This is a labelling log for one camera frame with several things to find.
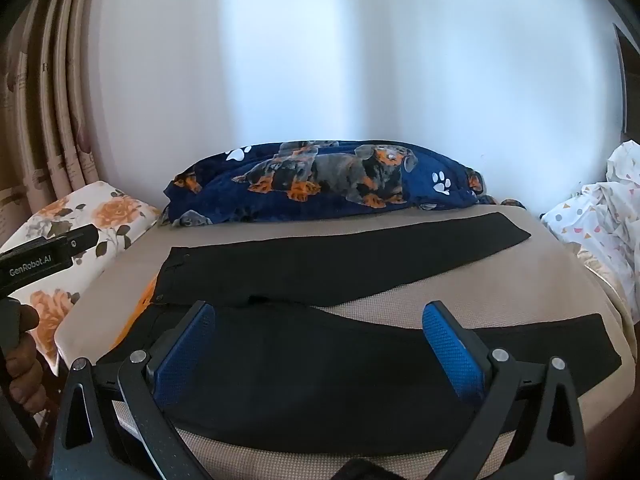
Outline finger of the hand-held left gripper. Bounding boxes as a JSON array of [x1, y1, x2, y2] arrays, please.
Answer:
[[52, 224, 99, 265]]

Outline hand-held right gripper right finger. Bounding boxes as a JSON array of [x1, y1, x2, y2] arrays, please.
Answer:
[[421, 301, 587, 480]]

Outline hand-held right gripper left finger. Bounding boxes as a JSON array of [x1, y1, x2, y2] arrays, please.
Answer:
[[50, 301, 217, 480]]

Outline black pants with orange lining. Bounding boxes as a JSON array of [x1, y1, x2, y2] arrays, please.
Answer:
[[97, 212, 623, 453]]

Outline person's left hand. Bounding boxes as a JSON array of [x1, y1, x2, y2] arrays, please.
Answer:
[[4, 302, 47, 403]]

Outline floral white pillow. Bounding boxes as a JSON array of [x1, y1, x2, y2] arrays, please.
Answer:
[[0, 181, 162, 376]]

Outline brown patterned curtain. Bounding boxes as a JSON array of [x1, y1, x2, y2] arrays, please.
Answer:
[[0, 0, 103, 251]]

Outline white dotted sheet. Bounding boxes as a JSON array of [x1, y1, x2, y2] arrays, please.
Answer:
[[540, 140, 640, 326]]

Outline blue dog print blanket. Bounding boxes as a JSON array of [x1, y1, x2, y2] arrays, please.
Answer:
[[164, 140, 498, 228]]

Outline dark wooden frame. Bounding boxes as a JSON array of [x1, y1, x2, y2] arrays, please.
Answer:
[[612, 22, 640, 147]]

